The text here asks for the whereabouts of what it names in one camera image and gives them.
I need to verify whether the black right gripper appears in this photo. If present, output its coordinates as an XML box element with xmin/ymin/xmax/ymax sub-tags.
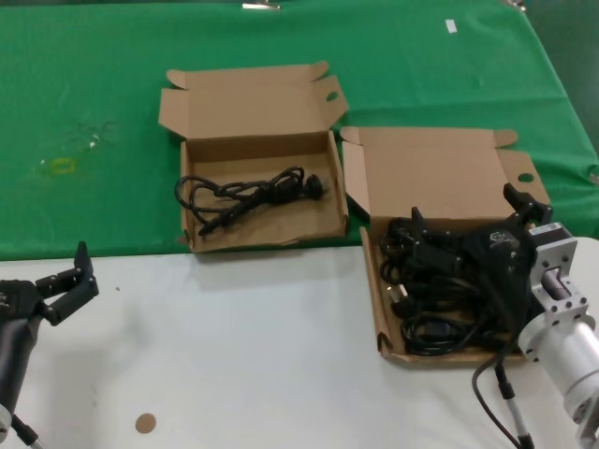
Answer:
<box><xmin>410</xmin><ymin>182</ymin><xmax>554</xmax><ymax>333</ymax></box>

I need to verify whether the cardboard box with oval hole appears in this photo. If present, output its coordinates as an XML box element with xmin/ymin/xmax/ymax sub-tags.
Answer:
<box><xmin>157</xmin><ymin>60</ymin><xmax>351</xmax><ymax>254</ymax></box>

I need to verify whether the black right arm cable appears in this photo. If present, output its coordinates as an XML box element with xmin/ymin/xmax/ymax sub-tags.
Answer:
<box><xmin>471</xmin><ymin>336</ymin><xmax>535</xmax><ymax>449</ymax></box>

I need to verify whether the green table cloth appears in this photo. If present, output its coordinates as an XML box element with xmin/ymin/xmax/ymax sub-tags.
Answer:
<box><xmin>0</xmin><ymin>2</ymin><xmax>599</xmax><ymax>262</ymax></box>

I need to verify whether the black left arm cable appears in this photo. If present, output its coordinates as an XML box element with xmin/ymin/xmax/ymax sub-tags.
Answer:
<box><xmin>10</xmin><ymin>413</ymin><xmax>44</xmax><ymax>449</ymax></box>

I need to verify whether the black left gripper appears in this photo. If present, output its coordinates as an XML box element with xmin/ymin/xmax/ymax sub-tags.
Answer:
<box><xmin>0</xmin><ymin>240</ymin><xmax>100</xmax><ymax>411</ymax></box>

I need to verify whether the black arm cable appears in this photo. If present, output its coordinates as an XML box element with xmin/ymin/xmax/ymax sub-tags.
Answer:
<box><xmin>10</xmin><ymin>413</ymin><xmax>44</xmax><ymax>449</ymax></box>
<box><xmin>471</xmin><ymin>336</ymin><xmax>535</xmax><ymax>449</ymax></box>

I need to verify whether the cardboard box with round hole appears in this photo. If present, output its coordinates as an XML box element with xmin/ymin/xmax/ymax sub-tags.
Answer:
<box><xmin>340</xmin><ymin>124</ymin><xmax>553</xmax><ymax>370</ymax></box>

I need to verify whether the black power cable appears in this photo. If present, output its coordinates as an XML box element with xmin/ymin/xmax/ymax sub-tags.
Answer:
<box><xmin>174</xmin><ymin>167</ymin><xmax>335</xmax><ymax>238</ymax></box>
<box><xmin>381</xmin><ymin>217</ymin><xmax>469</xmax><ymax>291</ymax></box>
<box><xmin>387</xmin><ymin>280</ymin><xmax>521</xmax><ymax>357</ymax></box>

